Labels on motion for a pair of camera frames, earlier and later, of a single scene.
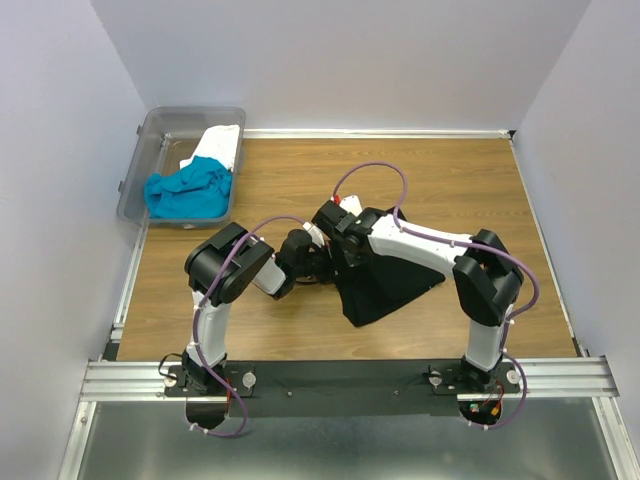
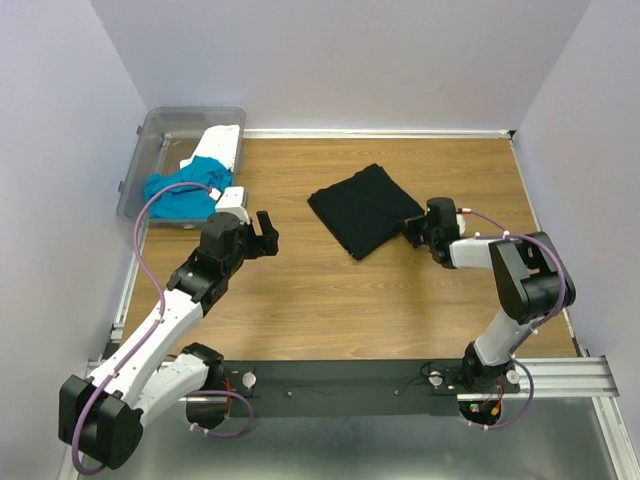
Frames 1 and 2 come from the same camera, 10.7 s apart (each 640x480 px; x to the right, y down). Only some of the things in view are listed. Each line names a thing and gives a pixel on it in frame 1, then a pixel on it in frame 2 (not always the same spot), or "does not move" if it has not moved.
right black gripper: [356, 261] to [410, 229]
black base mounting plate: [339, 388] does not move
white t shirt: [216, 142] does not move
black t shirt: [382, 281] to [366, 211]
